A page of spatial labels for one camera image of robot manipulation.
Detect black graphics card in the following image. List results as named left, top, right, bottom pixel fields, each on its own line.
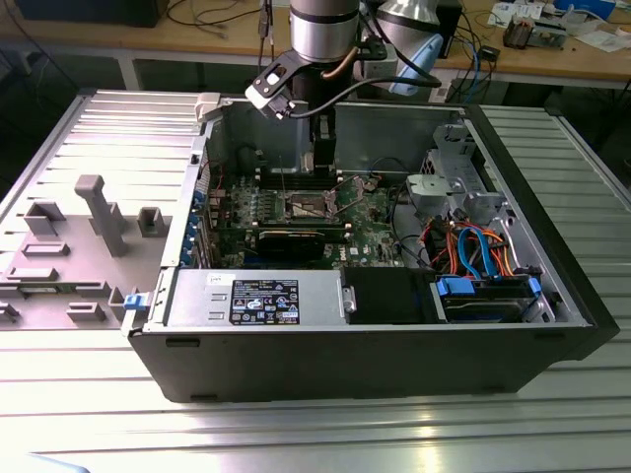
left=254, top=227, right=328, bottom=263

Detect grey parts rack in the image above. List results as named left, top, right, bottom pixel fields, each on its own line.
left=0, top=173, right=175, bottom=332

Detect thick black sleeved cable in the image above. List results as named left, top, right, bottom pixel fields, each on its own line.
left=386, top=182, right=426, bottom=271

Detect orange wire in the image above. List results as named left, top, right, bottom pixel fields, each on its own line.
left=480, top=227, right=517, bottom=277
left=443, top=222, right=459, bottom=271

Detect green motherboard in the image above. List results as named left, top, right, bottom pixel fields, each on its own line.
left=204, top=165, right=413, bottom=271

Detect metal socket cover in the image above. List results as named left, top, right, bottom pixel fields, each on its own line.
left=326, top=174, right=369, bottom=217

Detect blue cable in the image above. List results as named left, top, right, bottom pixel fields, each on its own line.
left=462, top=29, right=495, bottom=102

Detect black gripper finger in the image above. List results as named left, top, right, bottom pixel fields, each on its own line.
left=313, top=114, right=339, bottom=180

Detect wooden desk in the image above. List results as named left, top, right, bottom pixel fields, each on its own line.
left=0, top=0, right=631, bottom=93

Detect black computer tower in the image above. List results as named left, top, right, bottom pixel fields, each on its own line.
left=436, top=0, right=465, bottom=60

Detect metal cpu locking lever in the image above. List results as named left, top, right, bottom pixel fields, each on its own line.
left=277, top=155, right=292, bottom=206

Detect perforated metal drive cage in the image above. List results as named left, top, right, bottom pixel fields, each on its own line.
left=421, top=122, right=510, bottom=233

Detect printed paper sheets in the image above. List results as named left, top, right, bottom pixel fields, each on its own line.
left=487, top=1, right=520, bottom=27

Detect pale blue teach pendant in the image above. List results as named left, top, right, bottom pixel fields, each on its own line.
left=388, top=33, right=444, bottom=95

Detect hard disk in blue carrier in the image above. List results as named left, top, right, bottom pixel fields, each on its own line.
left=430, top=274, right=544, bottom=325

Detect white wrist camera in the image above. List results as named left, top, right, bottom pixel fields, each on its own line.
left=245, top=50, right=305, bottom=121

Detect beige plastic clip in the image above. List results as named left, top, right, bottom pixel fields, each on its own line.
left=193, top=92, right=225, bottom=125

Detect black box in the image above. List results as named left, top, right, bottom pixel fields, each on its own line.
left=19, top=0, right=160, bottom=30

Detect black camera cable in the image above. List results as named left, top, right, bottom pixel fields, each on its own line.
left=288, top=58, right=443, bottom=119

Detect blue wire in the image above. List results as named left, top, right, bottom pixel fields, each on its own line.
left=456, top=229, right=482, bottom=277
left=475, top=231, right=500, bottom=283

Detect blue box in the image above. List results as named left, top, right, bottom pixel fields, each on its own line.
left=550, top=0, right=620, bottom=17

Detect white paper sheet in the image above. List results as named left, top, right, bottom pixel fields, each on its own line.
left=574, top=28, right=631, bottom=54

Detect loose circuit board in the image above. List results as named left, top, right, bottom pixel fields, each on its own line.
left=529, top=22, right=568, bottom=51

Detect cpu socket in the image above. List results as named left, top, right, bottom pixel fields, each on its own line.
left=283, top=188, right=342, bottom=222

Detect silver power supply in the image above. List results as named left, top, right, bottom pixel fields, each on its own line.
left=164, top=269, right=347, bottom=330

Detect black pc case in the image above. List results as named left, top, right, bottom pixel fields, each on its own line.
left=120, top=90, right=621, bottom=406

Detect grey metal bracket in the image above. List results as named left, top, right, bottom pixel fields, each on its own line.
left=405, top=172, right=468, bottom=219

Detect thin black cable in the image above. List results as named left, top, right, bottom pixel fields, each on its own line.
left=369, top=156, right=413, bottom=174

